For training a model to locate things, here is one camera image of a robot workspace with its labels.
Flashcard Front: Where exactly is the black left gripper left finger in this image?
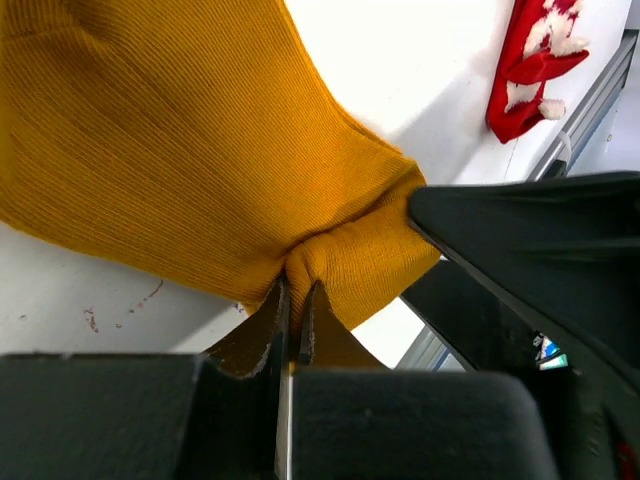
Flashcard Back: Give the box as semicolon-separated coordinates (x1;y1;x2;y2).
1;278;290;479

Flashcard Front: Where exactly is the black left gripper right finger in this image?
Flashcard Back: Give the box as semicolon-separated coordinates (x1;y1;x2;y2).
292;284;559;479

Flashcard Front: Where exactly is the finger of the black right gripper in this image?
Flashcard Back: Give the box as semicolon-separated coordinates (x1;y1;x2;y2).
402;261;639;479
408;171;639;380

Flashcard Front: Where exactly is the mustard yellow striped sock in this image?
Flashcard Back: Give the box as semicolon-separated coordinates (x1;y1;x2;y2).
0;0;442;371

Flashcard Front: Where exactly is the red white fluffy sock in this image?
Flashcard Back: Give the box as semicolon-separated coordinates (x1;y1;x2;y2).
486;0;589;144

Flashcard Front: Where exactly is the aluminium rail frame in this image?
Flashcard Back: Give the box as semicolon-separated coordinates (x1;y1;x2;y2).
398;29;639;371

